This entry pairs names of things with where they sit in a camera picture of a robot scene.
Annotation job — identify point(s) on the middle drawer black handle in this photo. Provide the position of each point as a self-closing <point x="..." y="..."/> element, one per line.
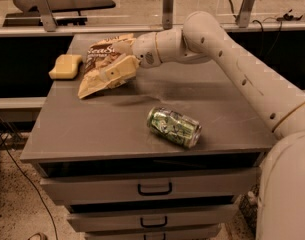
<point x="153" y="222"/>

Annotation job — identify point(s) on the black office chair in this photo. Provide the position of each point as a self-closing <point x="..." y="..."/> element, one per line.
<point x="29" y="15"/>

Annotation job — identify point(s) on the drawer black handle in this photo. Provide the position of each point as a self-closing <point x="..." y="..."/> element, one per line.
<point x="153" y="222"/>
<point x="154" y="190"/>
<point x="156" y="236"/>

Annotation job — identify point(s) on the top drawer black handle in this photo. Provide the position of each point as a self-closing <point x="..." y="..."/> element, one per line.
<point x="154" y="190"/>

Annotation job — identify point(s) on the left metal bracket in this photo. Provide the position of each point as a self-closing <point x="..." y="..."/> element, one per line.
<point x="46" y="16"/>

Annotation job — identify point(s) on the green soda can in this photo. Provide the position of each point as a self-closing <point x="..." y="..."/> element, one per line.
<point x="174" y="127"/>

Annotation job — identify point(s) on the bottom drawer black handle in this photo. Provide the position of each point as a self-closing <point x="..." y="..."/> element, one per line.
<point x="156" y="236"/>

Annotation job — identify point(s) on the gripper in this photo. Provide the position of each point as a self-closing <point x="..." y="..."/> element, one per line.
<point x="144" y="49"/>

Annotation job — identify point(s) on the brown sea salt chip bag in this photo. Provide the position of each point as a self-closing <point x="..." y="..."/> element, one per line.
<point x="100" y="55"/>

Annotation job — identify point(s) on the wire basket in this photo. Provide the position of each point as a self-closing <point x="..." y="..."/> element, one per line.
<point x="249" y="206"/>

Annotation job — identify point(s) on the yellow sponge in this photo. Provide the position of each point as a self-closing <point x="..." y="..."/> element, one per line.
<point x="66" y="67"/>

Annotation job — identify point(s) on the middle metal bracket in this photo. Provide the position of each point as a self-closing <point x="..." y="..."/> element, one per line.
<point x="167" y="14"/>

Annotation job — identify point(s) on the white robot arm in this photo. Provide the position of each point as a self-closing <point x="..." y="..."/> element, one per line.
<point x="279" y="103"/>

